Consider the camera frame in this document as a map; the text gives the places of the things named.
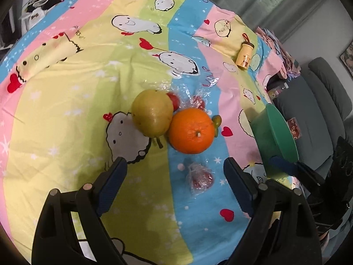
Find grey sofa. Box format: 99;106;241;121
273;57;352;177

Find framed wall picture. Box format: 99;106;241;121
339;41;353;76

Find folded pink cloth pile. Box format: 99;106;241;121
255;27;301;80

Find clear plastic bottle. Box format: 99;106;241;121
268;83;288;100

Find red tomato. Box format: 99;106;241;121
167;92;180;112

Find plastic-wrapped red fruits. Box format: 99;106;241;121
186;163;214;195

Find red patterned box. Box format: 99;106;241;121
287;117;301;140

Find small green-orange fruit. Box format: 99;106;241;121
212;115;222;128

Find colourful cartoon bed sheet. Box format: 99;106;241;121
1;0;282;264

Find yellow cartoon bottle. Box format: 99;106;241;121
235;32;254;70

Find green plastic bowl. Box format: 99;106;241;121
250;104;299;179

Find plastic-wrapped red fruit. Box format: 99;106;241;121
190;95;206;110

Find yellow-green pear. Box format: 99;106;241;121
131;89;173;138

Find orange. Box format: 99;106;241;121
167;108;215;154

